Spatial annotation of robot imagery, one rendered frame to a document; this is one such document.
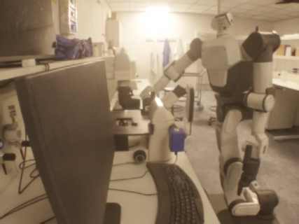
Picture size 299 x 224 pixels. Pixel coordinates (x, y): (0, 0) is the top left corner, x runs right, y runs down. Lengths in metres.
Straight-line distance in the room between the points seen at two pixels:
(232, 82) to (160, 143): 0.48
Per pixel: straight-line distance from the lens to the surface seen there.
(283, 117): 3.94
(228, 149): 1.24
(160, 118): 0.93
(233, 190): 1.44
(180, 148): 0.87
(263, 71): 0.98
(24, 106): 0.22
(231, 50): 1.00
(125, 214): 0.75
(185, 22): 7.07
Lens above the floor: 1.29
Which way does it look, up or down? 17 degrees down
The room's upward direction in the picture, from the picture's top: straight up
